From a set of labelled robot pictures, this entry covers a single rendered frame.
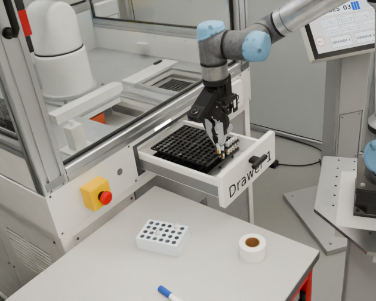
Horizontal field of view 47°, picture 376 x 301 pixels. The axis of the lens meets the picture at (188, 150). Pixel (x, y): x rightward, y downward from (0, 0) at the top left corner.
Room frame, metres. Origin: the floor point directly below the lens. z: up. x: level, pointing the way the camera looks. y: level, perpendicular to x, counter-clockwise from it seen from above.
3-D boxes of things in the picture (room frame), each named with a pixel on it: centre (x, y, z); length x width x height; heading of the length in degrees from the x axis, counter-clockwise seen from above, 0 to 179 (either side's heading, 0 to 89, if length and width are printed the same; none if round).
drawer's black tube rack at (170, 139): (1.21, -0.02, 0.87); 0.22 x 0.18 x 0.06; 48
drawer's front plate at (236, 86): (1.53, -0.15, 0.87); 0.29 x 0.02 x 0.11; 138
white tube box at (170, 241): (0.92, 0.10, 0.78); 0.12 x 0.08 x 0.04; 64
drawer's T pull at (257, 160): (1.06, -0.19, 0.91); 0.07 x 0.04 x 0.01; 138
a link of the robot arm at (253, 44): (1.10, -0.19, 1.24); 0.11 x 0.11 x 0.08; 55
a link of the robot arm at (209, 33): (1.15, -0.10, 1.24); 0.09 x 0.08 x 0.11; 55
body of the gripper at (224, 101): (1.15, -0.11, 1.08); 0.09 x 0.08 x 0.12; 137
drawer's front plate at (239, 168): (1.08, -0.17, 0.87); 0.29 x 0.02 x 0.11; 138
